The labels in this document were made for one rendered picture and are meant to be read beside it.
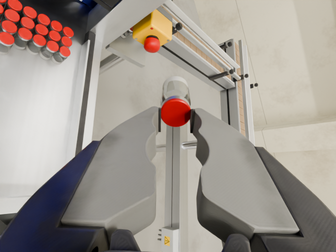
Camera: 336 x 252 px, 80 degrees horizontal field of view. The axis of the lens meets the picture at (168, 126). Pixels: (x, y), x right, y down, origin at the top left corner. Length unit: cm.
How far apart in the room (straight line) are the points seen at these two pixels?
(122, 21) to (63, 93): 21
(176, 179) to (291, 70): 207
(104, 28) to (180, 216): 102
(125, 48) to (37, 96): 29
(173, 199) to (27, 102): 99
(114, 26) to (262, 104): 261
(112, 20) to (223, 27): 264
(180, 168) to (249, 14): 225
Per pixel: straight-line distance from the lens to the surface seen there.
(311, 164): 315
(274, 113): 297
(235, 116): 106
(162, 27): 53
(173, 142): 128
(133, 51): 65
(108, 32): 56
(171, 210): 129
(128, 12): 50
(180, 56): 82
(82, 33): 58
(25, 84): 47
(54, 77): 50
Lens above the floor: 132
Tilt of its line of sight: 41 degrees down
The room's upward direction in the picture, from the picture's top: 79 degrees clockwise
